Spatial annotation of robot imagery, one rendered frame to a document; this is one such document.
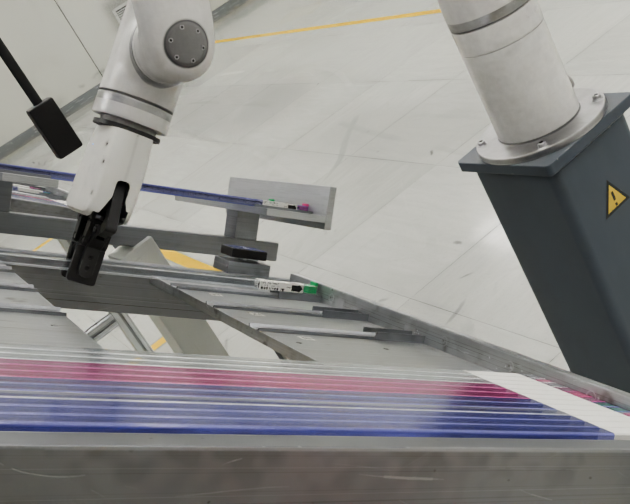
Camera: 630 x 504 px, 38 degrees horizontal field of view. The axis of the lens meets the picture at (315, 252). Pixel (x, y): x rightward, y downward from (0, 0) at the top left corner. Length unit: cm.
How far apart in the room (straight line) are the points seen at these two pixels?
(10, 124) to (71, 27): 103
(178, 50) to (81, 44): 784
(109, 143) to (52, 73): 771
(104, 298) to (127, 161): 21
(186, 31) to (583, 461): 57
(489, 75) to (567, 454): 77
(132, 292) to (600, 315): 67
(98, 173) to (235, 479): 58
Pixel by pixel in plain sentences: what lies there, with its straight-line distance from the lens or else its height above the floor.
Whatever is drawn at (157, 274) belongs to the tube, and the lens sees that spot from 106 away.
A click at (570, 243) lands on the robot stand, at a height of 56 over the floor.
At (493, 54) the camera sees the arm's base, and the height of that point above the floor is 85.
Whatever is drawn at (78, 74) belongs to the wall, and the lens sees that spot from 876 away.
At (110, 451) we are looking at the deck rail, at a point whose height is 102.
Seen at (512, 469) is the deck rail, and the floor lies 85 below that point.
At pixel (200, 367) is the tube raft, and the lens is 62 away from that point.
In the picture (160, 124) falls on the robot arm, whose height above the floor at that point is 102.
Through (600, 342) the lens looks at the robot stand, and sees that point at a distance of 146.
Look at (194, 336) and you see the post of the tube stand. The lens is 146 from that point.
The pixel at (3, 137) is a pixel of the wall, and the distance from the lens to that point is 862.
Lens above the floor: 122
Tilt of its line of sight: 23 degrees down
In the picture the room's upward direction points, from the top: 30 degrees counter-clockwise
